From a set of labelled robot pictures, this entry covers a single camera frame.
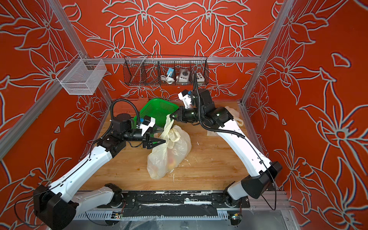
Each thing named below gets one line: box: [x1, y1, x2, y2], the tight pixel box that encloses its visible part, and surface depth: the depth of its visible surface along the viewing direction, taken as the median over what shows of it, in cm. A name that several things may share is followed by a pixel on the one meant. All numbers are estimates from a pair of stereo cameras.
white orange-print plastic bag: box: [146, 114, 193, 180], surface depth 71 cm
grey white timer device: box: [178, 68, 191, 83], surface depth 93 cm
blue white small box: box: [166, 67, 174, 77], surface depth 85 cm
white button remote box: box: [196, 72, 206, 83], surface depth 97 cm
